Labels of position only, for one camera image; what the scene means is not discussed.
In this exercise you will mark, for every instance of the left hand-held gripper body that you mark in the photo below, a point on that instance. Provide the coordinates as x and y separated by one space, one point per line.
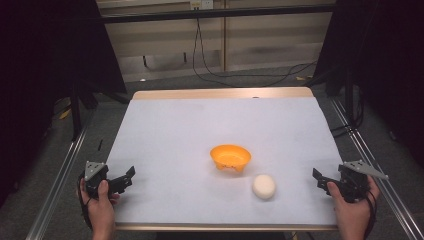
95 176

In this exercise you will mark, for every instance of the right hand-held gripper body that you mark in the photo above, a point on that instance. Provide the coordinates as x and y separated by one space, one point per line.
353 181

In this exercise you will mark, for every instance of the white round bun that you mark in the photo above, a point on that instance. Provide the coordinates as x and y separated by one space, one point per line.
264 186

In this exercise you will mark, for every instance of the orange plastic bowl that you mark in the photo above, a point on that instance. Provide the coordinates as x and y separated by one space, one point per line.
230 156

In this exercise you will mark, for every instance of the person's left hand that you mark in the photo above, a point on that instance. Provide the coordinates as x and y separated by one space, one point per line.
101 210

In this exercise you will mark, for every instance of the person's right hand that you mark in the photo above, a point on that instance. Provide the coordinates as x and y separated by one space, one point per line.
351 213

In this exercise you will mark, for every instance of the small black floor piece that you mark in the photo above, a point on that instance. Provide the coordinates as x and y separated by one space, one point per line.
100 144

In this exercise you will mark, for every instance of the black metal stand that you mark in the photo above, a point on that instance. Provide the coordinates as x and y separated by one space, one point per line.
75 113
349 100

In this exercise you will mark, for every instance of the white table mat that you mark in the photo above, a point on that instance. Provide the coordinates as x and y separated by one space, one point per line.
186 133

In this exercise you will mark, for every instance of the yellow floor tape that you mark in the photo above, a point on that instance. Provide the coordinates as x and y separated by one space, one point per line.
300 78
65 114

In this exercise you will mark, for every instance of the wooden table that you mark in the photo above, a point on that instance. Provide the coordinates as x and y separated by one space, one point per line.
200 93

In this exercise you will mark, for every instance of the black curtain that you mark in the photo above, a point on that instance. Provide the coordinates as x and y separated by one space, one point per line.
383 60
40 66

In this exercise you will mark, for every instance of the black horizontal bar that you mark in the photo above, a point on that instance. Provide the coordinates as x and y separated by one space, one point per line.
213 13

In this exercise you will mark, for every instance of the aluminium floor rail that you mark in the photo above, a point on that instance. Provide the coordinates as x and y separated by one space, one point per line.
376 163
56 186

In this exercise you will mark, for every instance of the white wall socket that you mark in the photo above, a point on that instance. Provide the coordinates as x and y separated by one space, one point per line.
201 4

